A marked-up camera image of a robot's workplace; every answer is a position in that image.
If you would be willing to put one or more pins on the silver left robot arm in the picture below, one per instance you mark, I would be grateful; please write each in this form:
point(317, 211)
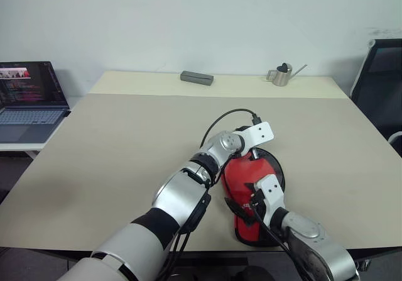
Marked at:
point(179, 196)

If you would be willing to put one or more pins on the red black paddle case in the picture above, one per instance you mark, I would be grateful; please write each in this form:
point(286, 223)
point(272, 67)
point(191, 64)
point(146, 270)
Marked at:
point(240, 177)

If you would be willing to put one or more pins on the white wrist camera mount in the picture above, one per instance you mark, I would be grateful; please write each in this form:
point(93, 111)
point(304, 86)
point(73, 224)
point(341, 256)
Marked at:
point(272, 193)
point(259, 134)

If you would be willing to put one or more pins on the black office chair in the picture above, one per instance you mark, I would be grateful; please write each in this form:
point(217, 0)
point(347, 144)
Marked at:
point(380, 83)

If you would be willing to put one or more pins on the white side table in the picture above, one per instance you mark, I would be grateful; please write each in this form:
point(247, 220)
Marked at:
point(19, 147)

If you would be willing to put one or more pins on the grey rectangular box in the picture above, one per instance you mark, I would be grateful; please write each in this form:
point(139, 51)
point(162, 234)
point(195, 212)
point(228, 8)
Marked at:
point(196, 78)

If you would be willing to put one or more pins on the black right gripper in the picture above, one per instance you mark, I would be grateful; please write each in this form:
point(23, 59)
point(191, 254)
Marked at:
point(259, 202)

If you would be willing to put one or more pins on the small metal watering can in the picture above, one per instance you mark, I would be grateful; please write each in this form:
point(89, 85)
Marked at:
point(281, 76)

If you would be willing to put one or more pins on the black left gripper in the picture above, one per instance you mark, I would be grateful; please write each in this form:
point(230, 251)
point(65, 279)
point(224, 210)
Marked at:
point(254, 154)

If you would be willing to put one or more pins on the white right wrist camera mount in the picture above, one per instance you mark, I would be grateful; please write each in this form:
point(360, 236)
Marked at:
point(272, 193)

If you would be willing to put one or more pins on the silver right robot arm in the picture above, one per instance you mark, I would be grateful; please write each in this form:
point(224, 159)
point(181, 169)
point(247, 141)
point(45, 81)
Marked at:
point(314, 243)

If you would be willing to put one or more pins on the open laptop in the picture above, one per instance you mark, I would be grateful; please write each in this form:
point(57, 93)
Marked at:
point(28, 105)

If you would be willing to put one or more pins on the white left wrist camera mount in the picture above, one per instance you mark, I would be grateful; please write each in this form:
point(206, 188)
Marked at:
point(259, 134)

